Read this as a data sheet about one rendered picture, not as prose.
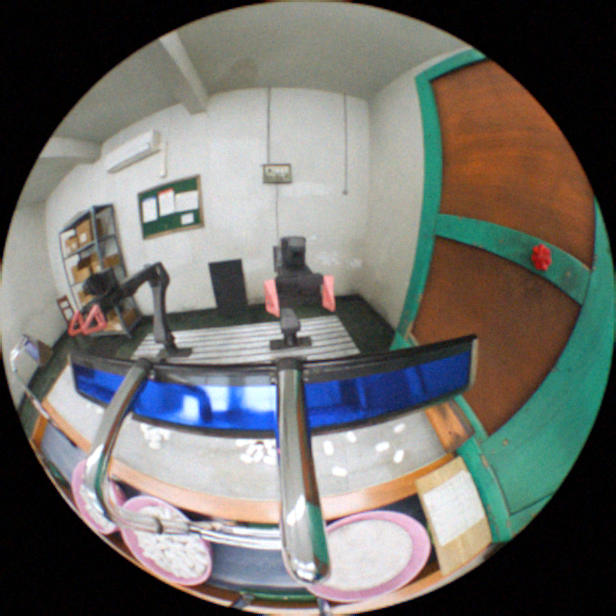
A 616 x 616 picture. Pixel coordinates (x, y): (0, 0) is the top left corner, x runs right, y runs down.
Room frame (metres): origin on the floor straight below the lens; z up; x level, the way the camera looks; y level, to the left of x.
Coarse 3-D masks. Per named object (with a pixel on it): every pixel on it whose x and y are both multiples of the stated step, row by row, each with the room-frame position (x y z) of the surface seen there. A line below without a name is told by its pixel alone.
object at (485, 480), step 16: (400, 336) 0.48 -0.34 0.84; (464, 448) 0.05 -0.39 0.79; (480, 464) -0.02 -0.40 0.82; (480, 480) -0.06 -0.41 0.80; (496, 480) -0.09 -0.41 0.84; (480, 496) -0.11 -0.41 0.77; (496, 496) -0.13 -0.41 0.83; (496, 512) -0.19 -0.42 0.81; (496, 528) -0.25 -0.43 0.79; (496, 544) -0.35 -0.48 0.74
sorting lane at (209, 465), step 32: (64, 384) 0.04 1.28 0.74; (64, 416) -0.09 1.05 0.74; (96, 416) 0.04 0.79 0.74; (416, 416) 0.21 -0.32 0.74; (128, 448) 0.01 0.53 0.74; (160, 448) 0.07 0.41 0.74; (192, 448) 0.10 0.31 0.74; (224, 448) 0.13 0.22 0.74; (256, 448) 0.14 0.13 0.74; (320, 448) 0.15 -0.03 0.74; (352, 448) 0.14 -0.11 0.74; (416, 448) 0.11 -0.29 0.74; (192, 480) 0.01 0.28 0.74; (224, 480) 0.04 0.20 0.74; (256, 480) 0.05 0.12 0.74; (320, 480) 0.06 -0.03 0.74; (352, 480) 0.06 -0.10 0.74; (384, 480) 0.04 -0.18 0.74
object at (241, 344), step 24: (192, 336) 0.67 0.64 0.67; (216, 336) 0.68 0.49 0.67; (240, 336) 0.69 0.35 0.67; (264, 336) 0.70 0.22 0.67; (312, 336) 0.70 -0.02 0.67; (336, 336) 0.70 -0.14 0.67; (168, 360) 0.48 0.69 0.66; (192, 360) 0.50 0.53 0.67; (216, 360) 0.51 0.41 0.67; (240, 360) 0.52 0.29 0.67; (264, 360) 0.54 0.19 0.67
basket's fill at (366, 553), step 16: (352, 528) -0.07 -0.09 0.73; (368, 528) -0.07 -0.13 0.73; (384, 528) -0.09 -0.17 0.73; (400, 528) -0.10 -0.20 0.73; (336, 544) -0.11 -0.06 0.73; (352, 544) -0.11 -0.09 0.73; (368, 544) -0.12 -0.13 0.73; (384, 544) -0.13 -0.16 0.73; (400, 544) -0.15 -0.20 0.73; (336, 560) -0.15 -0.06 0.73; (352, 560) -0.16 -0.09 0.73; (368, 560) -0.17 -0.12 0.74; (384, 560) -0.18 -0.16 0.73; (400, 560) -0.20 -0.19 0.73; (336, 576) -0.21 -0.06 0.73; (352, 576) -0.21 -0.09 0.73; (368, 576) -0.23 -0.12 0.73; (384, 576) -0.24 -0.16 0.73
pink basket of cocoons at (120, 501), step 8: (80, 464) -0.18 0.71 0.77; (80, 472) -0.22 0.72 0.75; (80, 480) -0.25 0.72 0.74; (112, 480) -0.13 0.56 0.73; (80, 488) -0.29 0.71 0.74; (112, 488) -0.15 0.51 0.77; (120, 488) -0.15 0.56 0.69; (80, 496) -0.32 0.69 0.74; (120, 504) -0.19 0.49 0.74; (88, 512) -0.35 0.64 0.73; (88, 520) -0.37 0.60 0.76; (96, 528) -0.36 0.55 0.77; (112, 528) -0.29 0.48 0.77; (120, 528) -0.29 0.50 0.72
